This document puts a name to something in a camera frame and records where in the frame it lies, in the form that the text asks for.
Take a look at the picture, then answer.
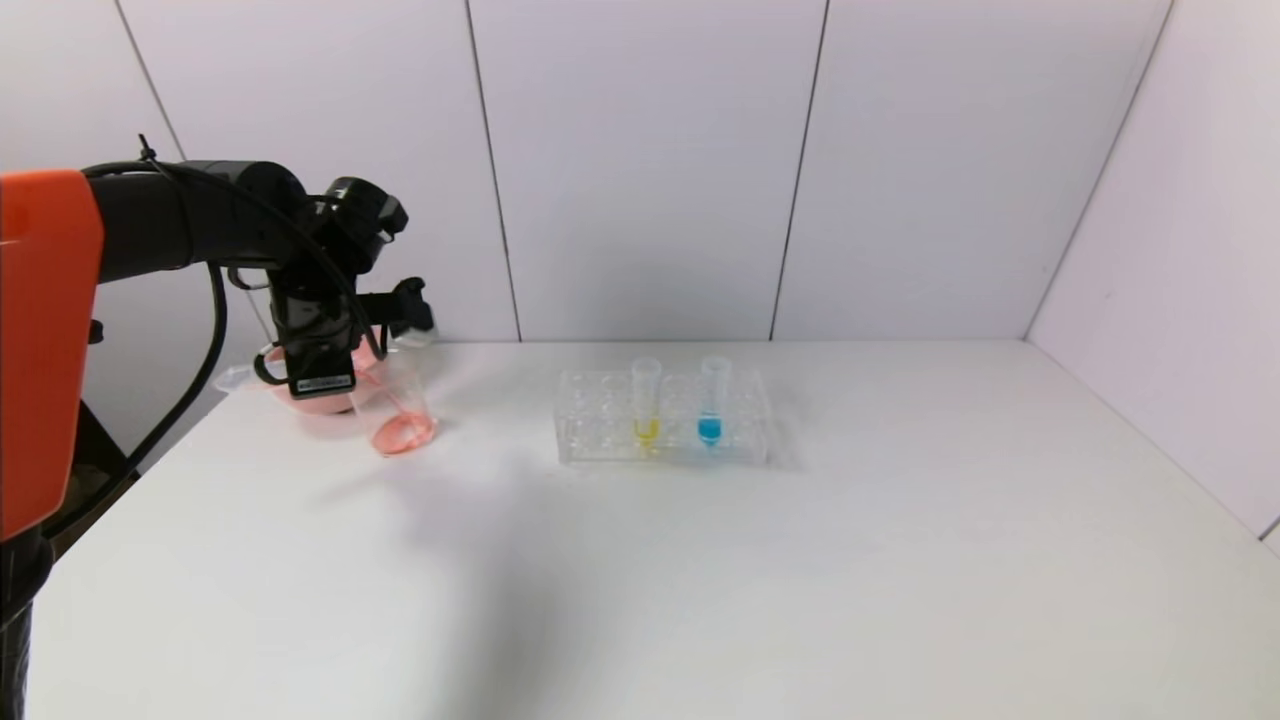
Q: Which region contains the yellow pigment test tube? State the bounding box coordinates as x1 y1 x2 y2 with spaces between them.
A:
630 357 663 453

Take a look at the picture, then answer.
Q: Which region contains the clear acrylic test tube rack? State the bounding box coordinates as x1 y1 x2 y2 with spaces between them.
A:
555 365 771 466

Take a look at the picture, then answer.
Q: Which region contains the blue pigment test tube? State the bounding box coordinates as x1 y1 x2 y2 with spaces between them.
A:
699 356 732 448

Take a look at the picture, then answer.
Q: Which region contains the clear glass beaker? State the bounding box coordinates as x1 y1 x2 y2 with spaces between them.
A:
348 345 439 458

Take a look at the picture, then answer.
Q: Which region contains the pink plastic bowl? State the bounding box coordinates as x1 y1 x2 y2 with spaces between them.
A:
262 340 396 419

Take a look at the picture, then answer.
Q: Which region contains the dark furniture beside table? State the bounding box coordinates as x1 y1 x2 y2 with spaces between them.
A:
60 395 141 531

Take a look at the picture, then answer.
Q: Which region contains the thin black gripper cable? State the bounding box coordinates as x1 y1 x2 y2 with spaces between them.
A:
252 345 296 389

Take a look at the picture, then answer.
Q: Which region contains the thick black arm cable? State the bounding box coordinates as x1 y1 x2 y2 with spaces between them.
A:
45 262 229 539

